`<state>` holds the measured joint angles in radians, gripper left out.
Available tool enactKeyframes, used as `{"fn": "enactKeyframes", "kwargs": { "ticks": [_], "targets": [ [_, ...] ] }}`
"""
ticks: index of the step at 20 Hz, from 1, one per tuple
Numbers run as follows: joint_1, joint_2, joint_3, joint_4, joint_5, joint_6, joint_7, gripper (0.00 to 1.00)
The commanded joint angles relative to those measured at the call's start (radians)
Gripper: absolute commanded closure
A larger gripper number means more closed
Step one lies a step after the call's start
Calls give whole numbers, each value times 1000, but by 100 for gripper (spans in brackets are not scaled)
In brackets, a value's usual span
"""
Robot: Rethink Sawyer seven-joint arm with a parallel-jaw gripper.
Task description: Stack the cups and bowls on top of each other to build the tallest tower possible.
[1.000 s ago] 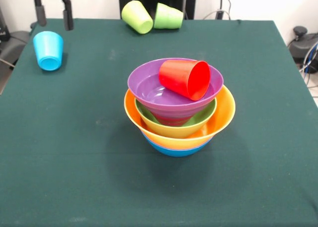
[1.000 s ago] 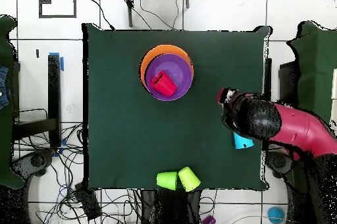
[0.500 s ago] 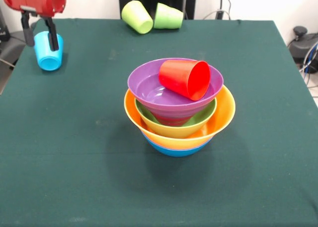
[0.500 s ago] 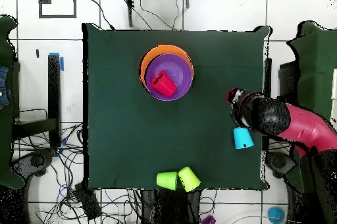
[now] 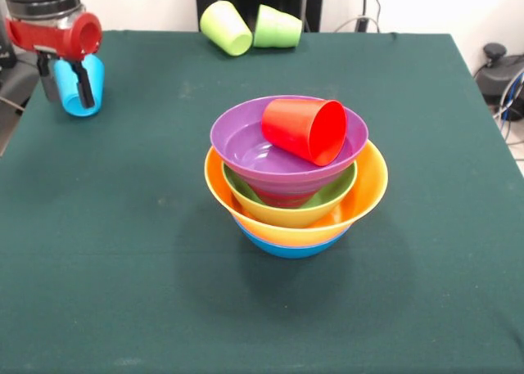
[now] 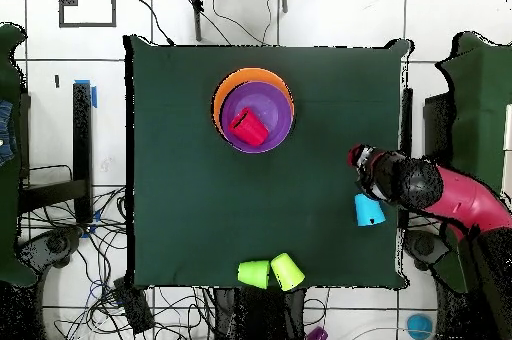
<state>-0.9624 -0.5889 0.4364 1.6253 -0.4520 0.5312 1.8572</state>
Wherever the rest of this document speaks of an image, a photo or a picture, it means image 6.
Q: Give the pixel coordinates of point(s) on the blue plastic cup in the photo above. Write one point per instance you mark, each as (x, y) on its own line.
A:
(368, 212)

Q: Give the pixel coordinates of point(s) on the red plastic cup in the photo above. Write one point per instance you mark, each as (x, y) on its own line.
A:
(250, 128)

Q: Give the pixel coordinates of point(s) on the orange plastic bowl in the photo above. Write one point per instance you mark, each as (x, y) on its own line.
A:
(248, 75)

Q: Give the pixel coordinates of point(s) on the yellow-green plastic cup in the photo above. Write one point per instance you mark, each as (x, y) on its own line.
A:
(288, 274)

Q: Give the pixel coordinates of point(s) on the green plastic cup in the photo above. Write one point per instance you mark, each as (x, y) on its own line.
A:
(254, 272)

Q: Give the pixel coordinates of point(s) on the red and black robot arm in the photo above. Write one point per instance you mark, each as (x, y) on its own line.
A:
(460, 196)

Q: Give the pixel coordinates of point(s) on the black metal stand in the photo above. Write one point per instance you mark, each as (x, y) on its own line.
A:
(406, 124)
(82, 136)

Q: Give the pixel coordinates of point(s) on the dark green tablecloth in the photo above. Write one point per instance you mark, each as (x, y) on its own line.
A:
(240, 204)

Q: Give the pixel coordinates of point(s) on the green cloth covered table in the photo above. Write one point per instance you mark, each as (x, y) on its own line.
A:
(480, 116)
(8, 196)

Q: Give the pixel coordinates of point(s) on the white box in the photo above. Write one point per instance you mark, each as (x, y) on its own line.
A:
(507, 148)

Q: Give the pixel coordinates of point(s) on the blue round floor object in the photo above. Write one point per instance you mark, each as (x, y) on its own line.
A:
(419, 326)

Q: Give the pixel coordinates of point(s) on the black tripod stand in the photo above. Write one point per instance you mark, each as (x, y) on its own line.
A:
(196, 16)

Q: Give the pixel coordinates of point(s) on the blue tape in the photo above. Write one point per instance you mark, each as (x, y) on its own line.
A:
(94, 96)

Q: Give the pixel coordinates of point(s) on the black power box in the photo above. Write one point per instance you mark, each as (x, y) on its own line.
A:
(134, 308)

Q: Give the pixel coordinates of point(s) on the blue denim fabric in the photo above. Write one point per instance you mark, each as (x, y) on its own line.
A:
(6, 132)

